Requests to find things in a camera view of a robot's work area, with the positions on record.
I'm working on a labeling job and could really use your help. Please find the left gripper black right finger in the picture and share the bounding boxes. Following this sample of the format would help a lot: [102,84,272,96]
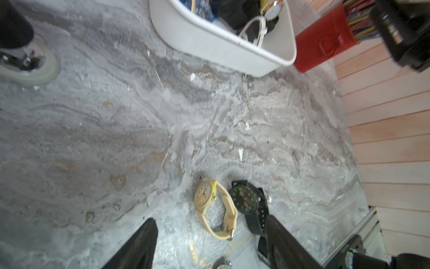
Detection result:
[265,215,322,269]

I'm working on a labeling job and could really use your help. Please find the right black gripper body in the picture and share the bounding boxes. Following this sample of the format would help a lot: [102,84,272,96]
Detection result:
[370,1,430,72]

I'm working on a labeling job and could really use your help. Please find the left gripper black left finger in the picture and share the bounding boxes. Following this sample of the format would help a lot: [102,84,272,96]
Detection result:
[103,218,159,269]

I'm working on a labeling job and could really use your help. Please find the small black watch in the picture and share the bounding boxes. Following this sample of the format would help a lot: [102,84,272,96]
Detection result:
[256,236,271,267]

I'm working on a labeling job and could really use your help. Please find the black strap watch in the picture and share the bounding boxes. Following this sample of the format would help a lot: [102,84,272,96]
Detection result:
[230,180,269,238]

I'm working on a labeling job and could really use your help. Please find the silver metal watch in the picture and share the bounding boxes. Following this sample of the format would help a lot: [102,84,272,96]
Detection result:
[212,257,233,269]

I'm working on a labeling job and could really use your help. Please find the tan band watch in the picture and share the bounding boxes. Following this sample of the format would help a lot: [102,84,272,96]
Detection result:
[194,178,239,241]

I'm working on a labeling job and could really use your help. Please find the white small watch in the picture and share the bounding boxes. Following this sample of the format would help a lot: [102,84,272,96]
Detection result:
[239,15,268,48]

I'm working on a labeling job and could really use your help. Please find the black chunky watch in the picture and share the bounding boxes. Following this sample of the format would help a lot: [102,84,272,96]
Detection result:
[210,0,279,32]

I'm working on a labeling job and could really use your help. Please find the blue transparent watch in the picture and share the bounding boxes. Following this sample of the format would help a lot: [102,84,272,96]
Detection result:
[180,0,215,22]

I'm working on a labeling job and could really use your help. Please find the white plastic storage box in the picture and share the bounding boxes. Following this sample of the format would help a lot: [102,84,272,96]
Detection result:
[149,1,297,77]

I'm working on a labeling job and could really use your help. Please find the gold metal watch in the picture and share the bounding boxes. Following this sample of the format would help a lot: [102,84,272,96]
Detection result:
[260,0,283,21]

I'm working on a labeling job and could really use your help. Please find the bundle of pens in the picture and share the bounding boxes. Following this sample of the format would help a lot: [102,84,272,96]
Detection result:
[343,0,380,42]

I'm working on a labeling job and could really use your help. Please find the red pen cup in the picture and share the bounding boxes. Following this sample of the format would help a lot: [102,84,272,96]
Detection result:
[294,3,358,73]

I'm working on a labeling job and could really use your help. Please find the beige stapler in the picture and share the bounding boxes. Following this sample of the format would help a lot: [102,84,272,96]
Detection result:
[1,1,60,86]

